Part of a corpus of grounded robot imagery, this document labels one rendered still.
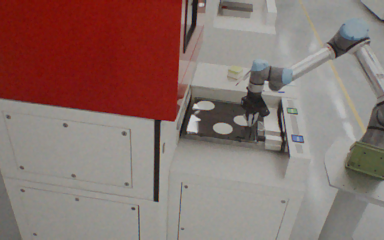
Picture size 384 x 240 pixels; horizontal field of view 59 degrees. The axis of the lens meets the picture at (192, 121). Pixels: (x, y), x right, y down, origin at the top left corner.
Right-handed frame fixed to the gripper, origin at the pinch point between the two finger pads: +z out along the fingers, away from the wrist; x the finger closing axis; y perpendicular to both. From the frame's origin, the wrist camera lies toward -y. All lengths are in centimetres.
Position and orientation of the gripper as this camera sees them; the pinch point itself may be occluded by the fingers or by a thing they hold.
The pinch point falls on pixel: (251, 125)
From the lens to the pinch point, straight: 182.4
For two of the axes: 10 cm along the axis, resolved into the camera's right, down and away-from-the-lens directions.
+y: -4.5, -5.1, 7.3
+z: -0.7, 8.4, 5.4
